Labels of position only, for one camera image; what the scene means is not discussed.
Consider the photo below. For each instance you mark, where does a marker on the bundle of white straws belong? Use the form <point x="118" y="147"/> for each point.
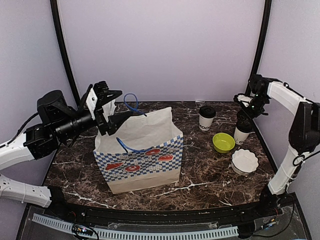
<point x="109" y="108"/>

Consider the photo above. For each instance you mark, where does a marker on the grey slotted cable duct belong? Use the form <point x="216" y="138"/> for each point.
<point x="121" y="231"/>

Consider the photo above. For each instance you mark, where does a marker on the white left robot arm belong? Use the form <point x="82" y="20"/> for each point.
<point x="33" y="143"/>

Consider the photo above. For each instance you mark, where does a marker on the black right frame post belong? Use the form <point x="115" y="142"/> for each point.
<point x="262" y="37"/>

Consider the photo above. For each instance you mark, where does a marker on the white paper coffee cup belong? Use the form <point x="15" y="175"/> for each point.
<point x="205" y="123"/>

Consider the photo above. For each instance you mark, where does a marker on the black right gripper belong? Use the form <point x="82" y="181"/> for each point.
<point x="250" y="116"/>

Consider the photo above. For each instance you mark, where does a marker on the white scalloped ceramic bowl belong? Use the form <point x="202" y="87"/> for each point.
<point x="244" y="162"/>

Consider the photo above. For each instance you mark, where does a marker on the black left frame post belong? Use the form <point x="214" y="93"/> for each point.
<point x="63" y="50"/>

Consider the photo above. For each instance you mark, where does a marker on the black coffee cup lid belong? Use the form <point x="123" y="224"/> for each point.
<point x="207" y="111"/>

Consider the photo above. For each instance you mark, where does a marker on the black frame post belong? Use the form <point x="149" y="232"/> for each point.
<point x="63" y="50"/>
<point x="262" y="37"/>

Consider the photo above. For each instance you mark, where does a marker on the black front table rail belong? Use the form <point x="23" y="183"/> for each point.
<point x="89" y="215"/>

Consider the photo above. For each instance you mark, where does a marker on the checkered blue paper bag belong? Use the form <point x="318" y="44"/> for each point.
<point x="145" y="152"/>

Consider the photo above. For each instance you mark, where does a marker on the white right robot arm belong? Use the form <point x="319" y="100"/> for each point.
<point x="303" y="137"/>

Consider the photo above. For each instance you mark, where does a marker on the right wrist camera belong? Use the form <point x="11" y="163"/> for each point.
<point x="258" y="97"/>

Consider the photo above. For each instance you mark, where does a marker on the lime green bowl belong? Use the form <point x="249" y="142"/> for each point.
<point x="223" y="142"/>

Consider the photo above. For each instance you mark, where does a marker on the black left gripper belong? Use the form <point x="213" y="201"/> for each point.
<point x="114" y="123"/>

